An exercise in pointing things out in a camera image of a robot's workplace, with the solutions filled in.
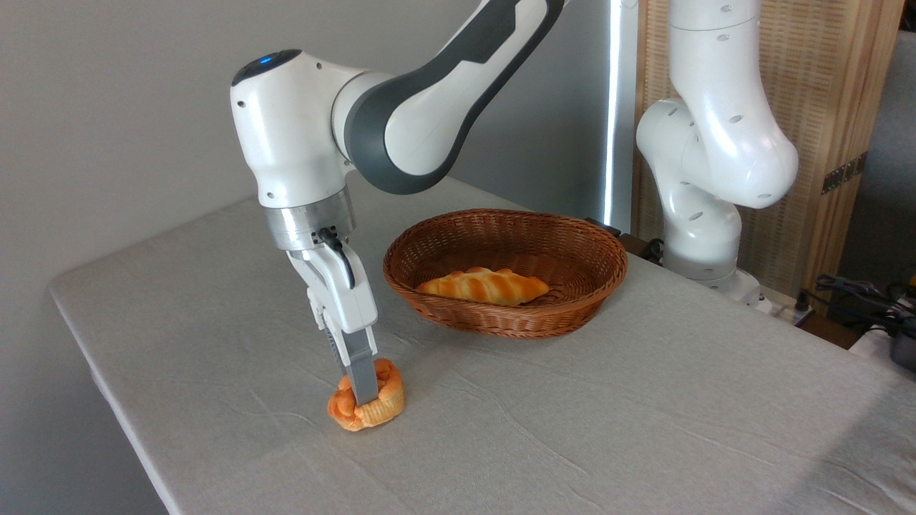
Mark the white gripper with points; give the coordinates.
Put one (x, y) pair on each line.
(343, 293)

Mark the round orange bread bun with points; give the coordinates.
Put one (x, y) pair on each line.
(361, 418)

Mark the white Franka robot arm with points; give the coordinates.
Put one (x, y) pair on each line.
(300, 136)

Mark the long striped bread roll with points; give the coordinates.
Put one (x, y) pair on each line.
(486, 286)

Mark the brown wicker basket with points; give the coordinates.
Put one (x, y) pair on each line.
(572, 286)

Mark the grey tablecloth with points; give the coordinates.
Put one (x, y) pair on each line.
(572, 429)

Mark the white vertical light strip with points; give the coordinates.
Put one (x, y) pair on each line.
(621, 107)

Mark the metal screen hinge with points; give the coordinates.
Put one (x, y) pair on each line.
(844, 173)

